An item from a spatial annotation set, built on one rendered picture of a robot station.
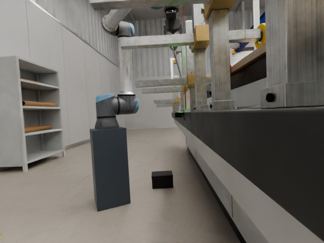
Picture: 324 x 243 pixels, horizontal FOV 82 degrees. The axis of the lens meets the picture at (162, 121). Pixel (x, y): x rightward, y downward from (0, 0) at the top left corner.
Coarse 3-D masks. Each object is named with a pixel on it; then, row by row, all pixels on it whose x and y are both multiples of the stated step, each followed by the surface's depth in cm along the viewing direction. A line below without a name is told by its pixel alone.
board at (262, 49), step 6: (258, 48) 61; (264, 48) 58; (252, 54) 66; (258, 54) 62; (264, 54) 60; (240, 60) 77; (246, 60) 71; (252, 60) 67; (234, 66) 83; (240, 66) 77; (234, 72) 87
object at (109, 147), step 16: (96, 144) 137; (112, 144) 142; (96, 160) 137; (112, 160) 142; (96, 176) 137; (112, 176) 142; (128, 176) 147; (96, 192) 138; (112, 192) 142; (128, 192) 148
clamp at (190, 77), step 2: (188, 74) 84; (190, 74) 84; (192, 74) 84; (188, 76) 84; (190, 76) 84; (192, 76) 84; (194, 76) 84; (188, 78) 84; (190, 78) 84; (192, 78) 84; (194, 78) 84; (188, 80) 84; (190, 80) 84; (192, 80) 84; (194, 80) 84; (188, 82) 84; (190, 82) 84; (192, 82) 84; (194, 82) 84; (188, 84) 84; (190, 84) 84; (192, 84) 84; (194, 84) 84; (186, 86) 92; (188, 86) 89; (190, 86) 89; (192, 86) 89; (194, 86) 90
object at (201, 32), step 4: (208, 24) 58; (196, 28) 58; (200, 28) 58; (204, 28) 58; (208, 28) 58; (196, 32) 59; (200, 32) 58; (204, 32) 58; (208, 32) 58; (196, 36) 59; (200, 36) 59; (204, 36) 59; (208, 36) 58; (196, 40) 59; (200, 40) 59; (204, 40) 59; (208, 40) 59; (196, 44) 62; (200, 44) 62; (204, 44) 62; (208, 44) 62; (192, 48) 66; (196, 48) 65; (200, 48) 66; (192, 52) 70
